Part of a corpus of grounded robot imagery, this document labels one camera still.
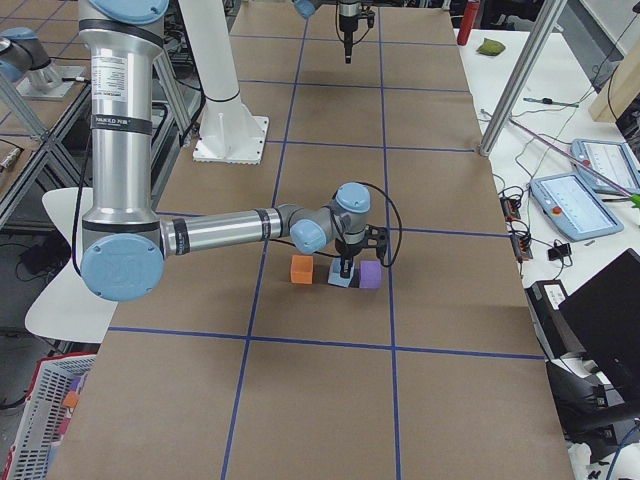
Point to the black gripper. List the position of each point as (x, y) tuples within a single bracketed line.
[(347, 26), (346, 249)]

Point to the light blue foam block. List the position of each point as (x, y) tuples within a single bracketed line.
[(335, 277)]

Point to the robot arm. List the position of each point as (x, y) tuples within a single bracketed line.
[(124, 243), (307, 8)]

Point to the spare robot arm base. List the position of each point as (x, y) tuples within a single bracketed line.
[(27, 65)]

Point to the purple foam block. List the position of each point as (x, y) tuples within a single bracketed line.
[(370, 277)]

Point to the orange foam block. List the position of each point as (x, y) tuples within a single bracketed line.
[(302, 269)]

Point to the red cylinder bottle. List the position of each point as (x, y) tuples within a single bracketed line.
[(468, 21)]

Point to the green cloth pouch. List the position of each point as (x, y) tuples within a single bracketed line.
[(490, 47)]

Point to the orange circuit board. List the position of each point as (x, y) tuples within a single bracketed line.
[(518, 231)]

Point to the near teach pendant tablet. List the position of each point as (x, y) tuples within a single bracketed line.
[(573, 207)]

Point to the teach pendant tablet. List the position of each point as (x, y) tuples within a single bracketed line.
[(573, 207), (614, 160)]

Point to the black laptop computer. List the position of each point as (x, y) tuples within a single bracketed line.
[(604, 315)]

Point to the wooden board panel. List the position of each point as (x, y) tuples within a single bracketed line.
[(619, 91)]

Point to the far teach pendant tablet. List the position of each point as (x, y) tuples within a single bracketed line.
[(614, 160)]

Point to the white plastic storage basket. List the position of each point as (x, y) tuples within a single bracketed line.
[(39, 432)]

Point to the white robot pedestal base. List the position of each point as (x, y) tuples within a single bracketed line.
[(228, 131)]

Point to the aluminium frame post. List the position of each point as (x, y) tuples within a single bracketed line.
[(532, 48)]

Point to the green strap smartwatch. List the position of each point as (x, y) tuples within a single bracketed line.
[(550, 101)]

